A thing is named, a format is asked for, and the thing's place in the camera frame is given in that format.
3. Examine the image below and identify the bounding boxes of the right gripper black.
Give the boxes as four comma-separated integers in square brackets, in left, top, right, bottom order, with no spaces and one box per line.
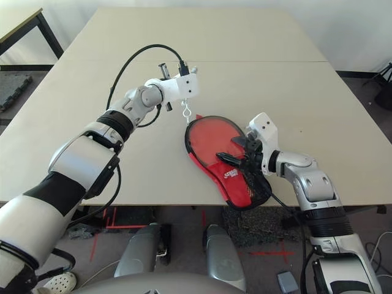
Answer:
[215,134,264,173]

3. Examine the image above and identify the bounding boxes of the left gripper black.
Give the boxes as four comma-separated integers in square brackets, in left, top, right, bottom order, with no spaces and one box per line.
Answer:
[157,62,174,113]

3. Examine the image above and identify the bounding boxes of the red ping-pong paddle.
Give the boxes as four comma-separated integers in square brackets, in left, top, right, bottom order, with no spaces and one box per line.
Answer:
[187,118,246,170]

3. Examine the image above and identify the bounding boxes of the red black paddle case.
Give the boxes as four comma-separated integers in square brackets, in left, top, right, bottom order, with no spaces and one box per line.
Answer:
[184,113,273,211]

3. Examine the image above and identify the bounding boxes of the dark speckled floor mat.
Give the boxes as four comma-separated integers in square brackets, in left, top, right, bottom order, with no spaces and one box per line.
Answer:
[221,207,307,249]

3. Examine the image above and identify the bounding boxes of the black table base beam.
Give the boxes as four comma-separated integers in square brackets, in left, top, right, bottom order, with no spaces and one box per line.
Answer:
[281,210,307,231]

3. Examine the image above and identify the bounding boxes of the grey robot right leg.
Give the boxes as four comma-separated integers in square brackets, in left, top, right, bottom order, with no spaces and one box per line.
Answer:
[203,224,248,292]

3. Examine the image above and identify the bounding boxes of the grey robot leg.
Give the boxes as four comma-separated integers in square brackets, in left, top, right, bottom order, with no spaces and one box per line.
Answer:
[203,224,248,292]
[114,222,173,279]

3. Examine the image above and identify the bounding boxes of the red floor tape cross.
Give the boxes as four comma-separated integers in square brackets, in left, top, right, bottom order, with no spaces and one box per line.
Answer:
[238,238,295,265]

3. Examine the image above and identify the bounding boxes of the grey robot left leg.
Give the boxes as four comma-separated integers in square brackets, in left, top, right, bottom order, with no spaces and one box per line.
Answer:
[114,222,173,279]

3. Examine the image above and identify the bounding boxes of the small grey floor box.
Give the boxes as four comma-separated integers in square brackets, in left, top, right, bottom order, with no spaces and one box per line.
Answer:
[276,270,299,294]

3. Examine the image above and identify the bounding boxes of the black foam floor mat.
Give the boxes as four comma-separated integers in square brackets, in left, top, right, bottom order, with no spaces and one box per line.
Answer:
[0,74,34,115]

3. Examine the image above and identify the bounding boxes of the grey robot torso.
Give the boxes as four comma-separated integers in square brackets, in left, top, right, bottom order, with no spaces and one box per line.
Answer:
[71,273,246,294]

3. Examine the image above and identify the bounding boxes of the white clog shoe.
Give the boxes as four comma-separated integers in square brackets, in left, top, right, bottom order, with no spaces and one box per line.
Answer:
[42,271,78,294]

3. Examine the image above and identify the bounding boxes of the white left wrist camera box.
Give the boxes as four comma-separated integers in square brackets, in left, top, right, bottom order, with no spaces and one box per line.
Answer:
[161,65,202,104]

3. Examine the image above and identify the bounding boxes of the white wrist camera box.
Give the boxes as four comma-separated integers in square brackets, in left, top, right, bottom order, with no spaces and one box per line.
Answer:
[161,65,202,104]
[248,112,279,156]

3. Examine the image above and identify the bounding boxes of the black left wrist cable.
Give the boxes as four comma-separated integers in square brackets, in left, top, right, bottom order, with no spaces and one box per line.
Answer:
[68,43,188,230]

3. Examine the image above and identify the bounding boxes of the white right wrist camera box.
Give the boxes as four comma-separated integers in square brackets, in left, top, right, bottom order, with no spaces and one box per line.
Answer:
[248,112,279,156]

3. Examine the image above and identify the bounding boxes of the red floor tape frame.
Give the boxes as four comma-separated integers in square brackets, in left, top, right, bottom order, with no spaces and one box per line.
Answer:
[89,207,148,263]

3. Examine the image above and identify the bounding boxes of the beige side table black frame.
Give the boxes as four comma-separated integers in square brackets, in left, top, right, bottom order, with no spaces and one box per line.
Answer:
[0,7,66,72]

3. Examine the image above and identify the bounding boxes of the black camera tripod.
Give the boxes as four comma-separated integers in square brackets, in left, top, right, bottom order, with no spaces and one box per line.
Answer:
[363,61,392,91]

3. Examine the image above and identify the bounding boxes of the white looped floor cables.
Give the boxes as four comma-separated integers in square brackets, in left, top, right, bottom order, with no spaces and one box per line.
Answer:
[365,232,392,265]

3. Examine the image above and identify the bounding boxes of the thin white floor cable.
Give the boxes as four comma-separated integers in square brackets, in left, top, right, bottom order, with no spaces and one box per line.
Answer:
[75,259,124,289]

